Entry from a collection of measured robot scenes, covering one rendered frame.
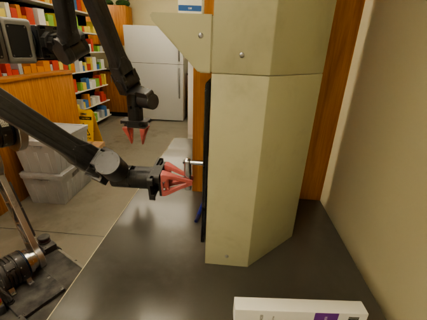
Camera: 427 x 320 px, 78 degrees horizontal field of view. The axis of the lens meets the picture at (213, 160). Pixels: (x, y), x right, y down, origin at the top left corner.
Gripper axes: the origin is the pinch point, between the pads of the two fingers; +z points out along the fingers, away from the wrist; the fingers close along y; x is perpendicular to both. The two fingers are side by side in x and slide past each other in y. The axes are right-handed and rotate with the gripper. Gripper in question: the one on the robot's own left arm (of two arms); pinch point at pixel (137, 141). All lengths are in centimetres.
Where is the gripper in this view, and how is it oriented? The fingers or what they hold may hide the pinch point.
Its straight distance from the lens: 111.0
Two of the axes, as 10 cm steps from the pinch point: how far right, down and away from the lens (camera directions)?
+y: 10.0, 0.7, -0.6
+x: 0.8, -3.8, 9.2
